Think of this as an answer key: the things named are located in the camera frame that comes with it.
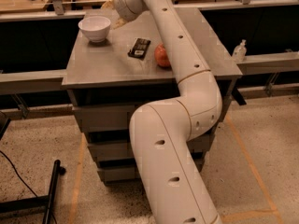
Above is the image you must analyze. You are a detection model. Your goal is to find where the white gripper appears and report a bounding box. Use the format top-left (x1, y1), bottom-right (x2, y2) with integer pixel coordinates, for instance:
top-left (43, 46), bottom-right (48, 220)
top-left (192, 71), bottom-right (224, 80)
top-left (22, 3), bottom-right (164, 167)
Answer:
top-left (101, 0), bottom-right (148, 29)

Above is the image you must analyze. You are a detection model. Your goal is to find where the white ceramic bowl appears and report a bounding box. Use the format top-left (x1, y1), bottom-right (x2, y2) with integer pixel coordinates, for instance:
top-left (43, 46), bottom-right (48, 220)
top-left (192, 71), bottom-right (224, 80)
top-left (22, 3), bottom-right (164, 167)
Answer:
top-left (78, 16), bottom-right (111, 42)

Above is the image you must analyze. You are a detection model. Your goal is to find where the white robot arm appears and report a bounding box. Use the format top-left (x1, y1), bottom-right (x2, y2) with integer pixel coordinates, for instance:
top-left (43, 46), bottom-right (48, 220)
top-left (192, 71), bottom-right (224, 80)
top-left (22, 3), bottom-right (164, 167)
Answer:
top-left (104, 0), bottom-right (222, 224)

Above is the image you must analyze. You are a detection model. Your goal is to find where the red apple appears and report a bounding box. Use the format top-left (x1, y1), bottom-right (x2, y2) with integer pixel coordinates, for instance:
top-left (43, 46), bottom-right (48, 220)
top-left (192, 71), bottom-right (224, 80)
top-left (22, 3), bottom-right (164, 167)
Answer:
top-left (154, 43), bottom-right (171, 67)

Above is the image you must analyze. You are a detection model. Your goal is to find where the black snack bar wrapper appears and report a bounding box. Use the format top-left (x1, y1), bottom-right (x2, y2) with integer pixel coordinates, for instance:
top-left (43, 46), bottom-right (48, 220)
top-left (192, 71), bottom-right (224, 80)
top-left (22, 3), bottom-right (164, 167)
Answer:
top-left (128, 37), bottom-right (150, 59)

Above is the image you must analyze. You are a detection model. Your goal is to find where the grey drawer cabinet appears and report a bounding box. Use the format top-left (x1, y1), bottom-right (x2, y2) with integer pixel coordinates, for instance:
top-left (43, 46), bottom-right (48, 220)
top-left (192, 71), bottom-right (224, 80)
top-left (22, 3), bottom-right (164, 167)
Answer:
top-left (61, 7), bottom-right (243, 184)

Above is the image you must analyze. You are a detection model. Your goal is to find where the top grey drawer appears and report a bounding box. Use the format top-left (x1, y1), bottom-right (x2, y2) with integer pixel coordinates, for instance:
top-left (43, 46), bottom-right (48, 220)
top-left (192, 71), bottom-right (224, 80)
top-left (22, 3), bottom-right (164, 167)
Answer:
top-left (74, 98), bottom-right (222, 140)

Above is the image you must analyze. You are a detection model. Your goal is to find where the grey drawer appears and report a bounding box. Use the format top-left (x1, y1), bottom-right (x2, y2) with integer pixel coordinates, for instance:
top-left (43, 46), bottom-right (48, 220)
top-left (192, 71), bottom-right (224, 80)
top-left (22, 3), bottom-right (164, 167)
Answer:
top-left (87, 130), bottom-right (215, 161)
top-left (95, 154), bottom-right (205, 183)
top-left (74, 98), bottom-right (222, 140)

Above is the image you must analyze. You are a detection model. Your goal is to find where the grey metal railing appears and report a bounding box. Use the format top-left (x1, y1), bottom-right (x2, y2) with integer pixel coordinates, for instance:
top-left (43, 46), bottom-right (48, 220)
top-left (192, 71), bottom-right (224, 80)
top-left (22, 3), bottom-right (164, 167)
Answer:
top-left (0, 0), bottom-right (299, 95)

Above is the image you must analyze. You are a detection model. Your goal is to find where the clear sanitizer bottle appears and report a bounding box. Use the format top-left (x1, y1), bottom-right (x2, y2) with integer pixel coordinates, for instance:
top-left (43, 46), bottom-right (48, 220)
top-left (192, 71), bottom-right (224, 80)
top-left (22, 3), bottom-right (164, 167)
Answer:
top-left (232, 39), bottom-right (247, 63)

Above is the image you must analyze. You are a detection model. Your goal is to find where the middle grey drawer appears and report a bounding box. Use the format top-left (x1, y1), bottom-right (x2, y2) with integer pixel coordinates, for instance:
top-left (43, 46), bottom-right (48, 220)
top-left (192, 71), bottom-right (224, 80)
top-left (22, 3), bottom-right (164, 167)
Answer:
top-left (87, 130), bottom-right (215, 161)

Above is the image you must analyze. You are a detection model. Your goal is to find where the bottom grey drawer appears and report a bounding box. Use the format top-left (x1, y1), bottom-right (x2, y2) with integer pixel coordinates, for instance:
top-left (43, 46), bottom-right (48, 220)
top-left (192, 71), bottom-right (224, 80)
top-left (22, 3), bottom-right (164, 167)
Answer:
top-left (95, 154), bottom-right (205, 183)

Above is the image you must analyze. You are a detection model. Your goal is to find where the black metal stand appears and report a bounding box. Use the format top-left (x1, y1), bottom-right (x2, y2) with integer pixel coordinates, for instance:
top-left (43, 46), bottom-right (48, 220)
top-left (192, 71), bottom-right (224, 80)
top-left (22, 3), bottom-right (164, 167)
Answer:
top-left (0, 160), bottom-right (66, 224)

